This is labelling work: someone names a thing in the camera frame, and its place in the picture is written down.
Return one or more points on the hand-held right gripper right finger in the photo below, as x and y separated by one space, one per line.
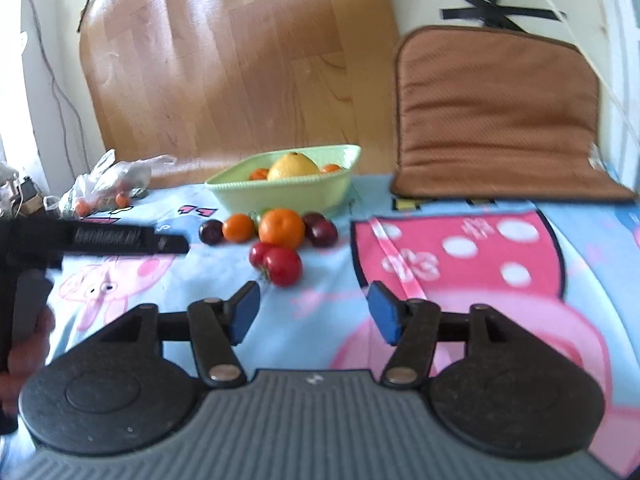
385 316

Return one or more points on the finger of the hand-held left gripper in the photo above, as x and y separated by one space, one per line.
125 240

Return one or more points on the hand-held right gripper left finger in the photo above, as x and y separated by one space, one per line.
245 311

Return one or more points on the light green bowl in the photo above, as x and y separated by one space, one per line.
280 196

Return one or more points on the person's left hand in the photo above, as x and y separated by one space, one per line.
32 360

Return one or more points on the tiny orange tomato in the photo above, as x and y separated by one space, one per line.
83 207
122 200

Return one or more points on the small dark box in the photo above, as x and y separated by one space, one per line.
29 194

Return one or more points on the red tomato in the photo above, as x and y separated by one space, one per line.
258 255
283 267

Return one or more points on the clear plastic bag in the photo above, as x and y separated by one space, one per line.
117 175

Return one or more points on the printed cartoon blanket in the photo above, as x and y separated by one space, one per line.
450 270

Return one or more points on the dark purple plum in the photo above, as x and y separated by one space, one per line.
322 234
313 219
211 232

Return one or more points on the large orange mandarin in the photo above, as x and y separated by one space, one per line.
282 228

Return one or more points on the small orange mandarin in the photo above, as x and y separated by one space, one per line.
259 175
331 168

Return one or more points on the yellow pear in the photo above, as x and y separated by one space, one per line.
294 167

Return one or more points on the wood pattern board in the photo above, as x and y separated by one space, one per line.
225 70

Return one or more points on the brown seat cushion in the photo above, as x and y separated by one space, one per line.
495 125

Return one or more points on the black tape cross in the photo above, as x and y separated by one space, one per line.
500 12

